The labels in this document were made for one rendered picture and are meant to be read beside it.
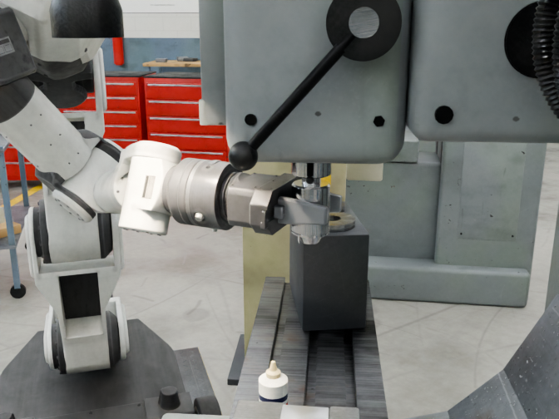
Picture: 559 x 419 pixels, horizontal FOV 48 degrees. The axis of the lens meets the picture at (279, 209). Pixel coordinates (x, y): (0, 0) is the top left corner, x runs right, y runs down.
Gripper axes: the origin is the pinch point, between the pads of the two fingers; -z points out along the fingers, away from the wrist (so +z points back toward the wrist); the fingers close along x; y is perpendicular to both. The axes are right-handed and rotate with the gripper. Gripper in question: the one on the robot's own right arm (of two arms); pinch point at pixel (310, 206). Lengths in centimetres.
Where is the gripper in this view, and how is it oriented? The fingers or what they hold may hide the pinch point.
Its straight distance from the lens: 77.5
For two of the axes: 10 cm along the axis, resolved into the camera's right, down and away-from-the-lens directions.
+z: -9.2, -1.2, 3.7
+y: -0.1, 9.6, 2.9
